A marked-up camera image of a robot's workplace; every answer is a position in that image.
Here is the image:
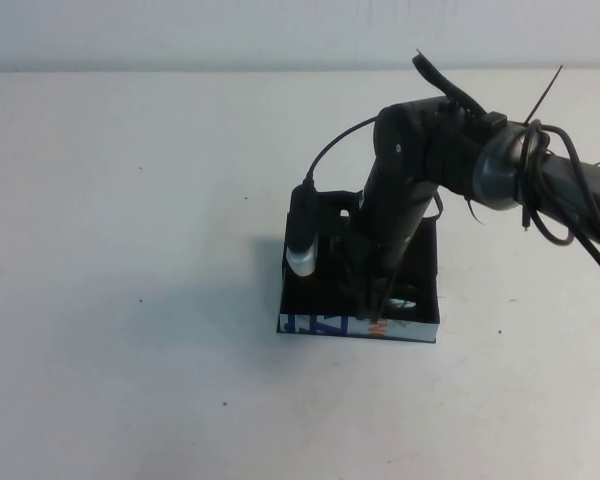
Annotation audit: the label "thin black camera cable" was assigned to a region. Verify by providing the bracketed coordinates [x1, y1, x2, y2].
[303, 113, 384, 189]

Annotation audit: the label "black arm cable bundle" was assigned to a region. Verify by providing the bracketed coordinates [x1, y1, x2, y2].
[515, 118, 600, 295]

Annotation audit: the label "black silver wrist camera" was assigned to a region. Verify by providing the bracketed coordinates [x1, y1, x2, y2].
[285, 183, 323, 279]

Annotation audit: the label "black printed glasses case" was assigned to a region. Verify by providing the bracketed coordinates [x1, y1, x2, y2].
[275, 189, 441, 347]

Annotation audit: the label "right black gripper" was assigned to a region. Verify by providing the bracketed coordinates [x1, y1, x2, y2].
[329, 179, 435, 322]

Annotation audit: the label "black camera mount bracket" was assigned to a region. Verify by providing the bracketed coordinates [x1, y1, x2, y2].
[318, 191, 365, 242]

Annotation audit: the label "black zip tie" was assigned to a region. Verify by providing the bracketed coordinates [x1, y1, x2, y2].
[525, 63, 565, 125]
[465, 195, 485, 230]

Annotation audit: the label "black velcro strap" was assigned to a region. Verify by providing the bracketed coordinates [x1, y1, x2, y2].
[411, 47, 509, 132]

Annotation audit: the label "dark round-lens glasses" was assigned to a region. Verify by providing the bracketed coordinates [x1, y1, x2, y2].
[382, 295, 423, 315]

